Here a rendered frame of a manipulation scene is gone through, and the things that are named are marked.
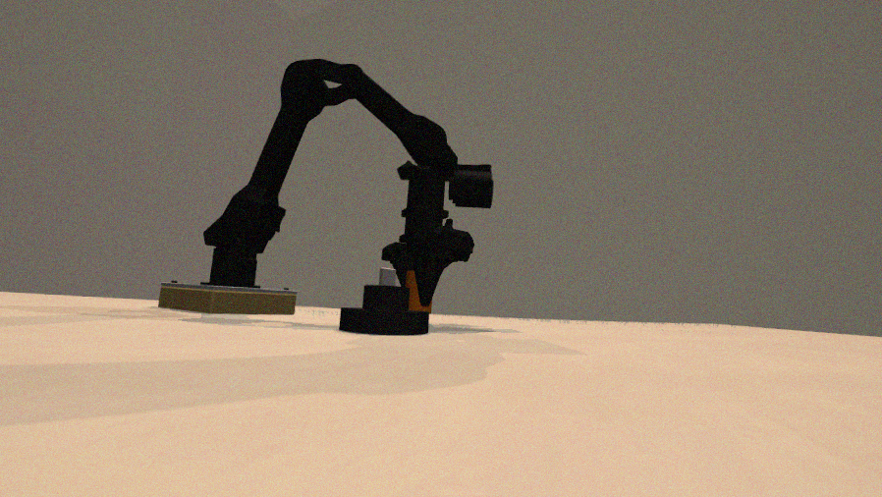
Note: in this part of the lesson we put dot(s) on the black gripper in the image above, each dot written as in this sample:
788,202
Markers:
427,246

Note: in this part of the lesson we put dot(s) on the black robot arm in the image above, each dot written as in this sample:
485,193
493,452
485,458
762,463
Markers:
253,215

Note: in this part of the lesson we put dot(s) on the black round stepped pedestal with silver shaft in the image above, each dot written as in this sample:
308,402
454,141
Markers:
385,310

